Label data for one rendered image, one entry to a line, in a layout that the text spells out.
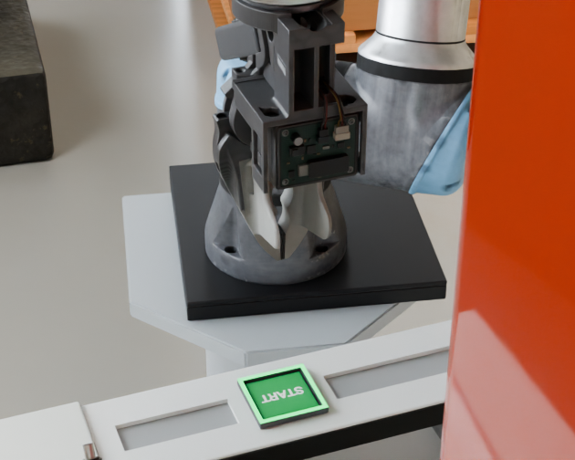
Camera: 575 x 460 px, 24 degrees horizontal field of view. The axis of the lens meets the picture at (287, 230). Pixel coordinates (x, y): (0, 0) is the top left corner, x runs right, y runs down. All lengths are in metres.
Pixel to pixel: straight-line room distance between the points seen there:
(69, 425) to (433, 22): 0.50
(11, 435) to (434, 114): 0.49
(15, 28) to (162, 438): 2.44
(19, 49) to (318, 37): 2.49
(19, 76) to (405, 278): 1.91
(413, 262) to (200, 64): 2.35
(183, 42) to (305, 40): 3.03
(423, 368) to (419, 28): 0.33
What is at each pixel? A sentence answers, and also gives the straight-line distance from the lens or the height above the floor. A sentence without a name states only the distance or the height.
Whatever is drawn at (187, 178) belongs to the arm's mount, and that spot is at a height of 0.85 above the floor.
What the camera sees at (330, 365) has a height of 0.96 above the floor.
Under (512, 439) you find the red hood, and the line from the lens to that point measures 0.28.
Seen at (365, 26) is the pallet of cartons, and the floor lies 0.18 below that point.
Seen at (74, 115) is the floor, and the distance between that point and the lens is 3.48.
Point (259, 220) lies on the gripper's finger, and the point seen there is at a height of 1.14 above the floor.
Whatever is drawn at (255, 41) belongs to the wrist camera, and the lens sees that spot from 0.87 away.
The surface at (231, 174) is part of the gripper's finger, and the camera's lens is 0.91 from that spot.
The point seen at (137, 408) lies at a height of 0.96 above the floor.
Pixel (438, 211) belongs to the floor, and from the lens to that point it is 3.06.
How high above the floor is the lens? 1.64
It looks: 33 degrees down
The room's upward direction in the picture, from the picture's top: straight up
